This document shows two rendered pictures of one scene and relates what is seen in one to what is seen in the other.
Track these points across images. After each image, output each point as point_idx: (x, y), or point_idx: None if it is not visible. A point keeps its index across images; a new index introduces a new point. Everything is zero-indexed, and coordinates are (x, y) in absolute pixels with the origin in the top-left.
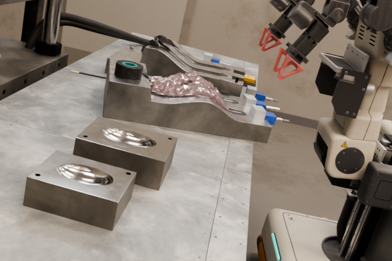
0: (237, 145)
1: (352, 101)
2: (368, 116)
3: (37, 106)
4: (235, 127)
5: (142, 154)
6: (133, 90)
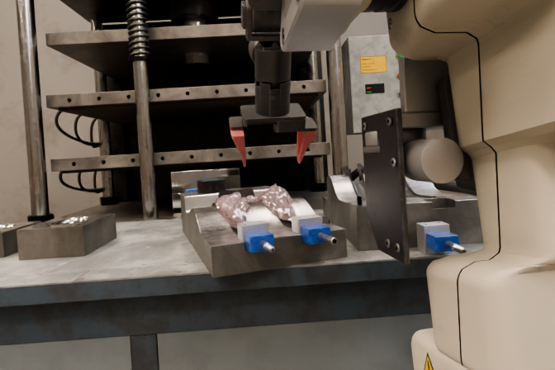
0: (176, 267)
1: (388, 206)
2: (462, 265)
3: (178, 222)
4: (201, 244)
5: (32, 225)
6: (182, 200)
